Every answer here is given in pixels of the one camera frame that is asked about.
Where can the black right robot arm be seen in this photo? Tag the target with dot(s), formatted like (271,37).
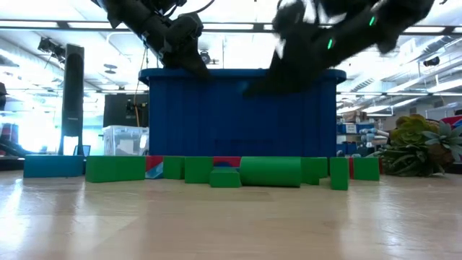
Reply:
(397,18)

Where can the large blue plastic bin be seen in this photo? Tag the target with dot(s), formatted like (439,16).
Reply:
(198,115)

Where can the small laptop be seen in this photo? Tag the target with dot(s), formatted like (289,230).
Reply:
(82,150)

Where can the black ceiling camera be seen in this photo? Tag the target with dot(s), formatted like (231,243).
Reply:
(431,60)

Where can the black monitor screen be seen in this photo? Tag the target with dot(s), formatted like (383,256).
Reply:
(115,108)

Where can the red bag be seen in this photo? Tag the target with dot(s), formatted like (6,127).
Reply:
(451,120)

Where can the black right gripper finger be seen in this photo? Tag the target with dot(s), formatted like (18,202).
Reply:
(281,81)

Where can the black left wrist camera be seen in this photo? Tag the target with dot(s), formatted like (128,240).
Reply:
(186,29)

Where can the green cylinder block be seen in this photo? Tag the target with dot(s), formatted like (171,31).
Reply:
(270,171)

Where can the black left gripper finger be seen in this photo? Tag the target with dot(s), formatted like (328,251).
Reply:
(187,63)

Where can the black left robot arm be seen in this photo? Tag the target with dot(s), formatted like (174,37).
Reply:
(126,14)

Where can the potted succulent plant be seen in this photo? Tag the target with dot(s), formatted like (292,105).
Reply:
(411,144)

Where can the black dome camera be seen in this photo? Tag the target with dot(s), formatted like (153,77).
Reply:
(205,57)

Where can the round ceiling sensor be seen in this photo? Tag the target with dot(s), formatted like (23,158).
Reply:
(110,66)

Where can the black track light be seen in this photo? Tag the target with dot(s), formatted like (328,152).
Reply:
(48,45)

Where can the blue block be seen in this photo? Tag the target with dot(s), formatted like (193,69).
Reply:
(223,168)
(157,174)
(54,166)

